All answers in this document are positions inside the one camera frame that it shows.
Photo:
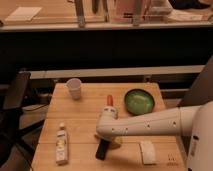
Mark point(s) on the white sponge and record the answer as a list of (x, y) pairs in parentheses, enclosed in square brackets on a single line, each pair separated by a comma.
[(148, 152)]

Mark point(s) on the white paper sheet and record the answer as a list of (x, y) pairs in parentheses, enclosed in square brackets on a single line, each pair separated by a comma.
[(23, 14)]

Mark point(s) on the black eraser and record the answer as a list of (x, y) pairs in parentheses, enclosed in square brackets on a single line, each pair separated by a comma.
[(102, 149)]

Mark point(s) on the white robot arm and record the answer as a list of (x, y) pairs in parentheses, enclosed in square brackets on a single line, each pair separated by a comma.
[(193, 121)]

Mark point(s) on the orange carrot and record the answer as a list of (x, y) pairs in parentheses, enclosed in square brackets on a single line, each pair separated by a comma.
[(109, 100)]

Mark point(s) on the small white bottle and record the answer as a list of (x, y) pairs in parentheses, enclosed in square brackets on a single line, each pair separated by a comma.
[(62, 145)]

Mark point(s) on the black office chair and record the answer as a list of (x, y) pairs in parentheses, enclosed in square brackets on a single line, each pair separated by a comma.
[(18, 95)]

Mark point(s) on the white paper cup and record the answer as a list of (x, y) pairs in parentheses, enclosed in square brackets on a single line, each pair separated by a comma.
[(74, 88)]

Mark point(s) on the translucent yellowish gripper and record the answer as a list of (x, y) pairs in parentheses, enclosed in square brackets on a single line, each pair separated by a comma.
[(109, 141)]

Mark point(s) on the green bowl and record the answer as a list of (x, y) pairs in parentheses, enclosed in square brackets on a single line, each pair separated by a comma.
[(139, 102)]

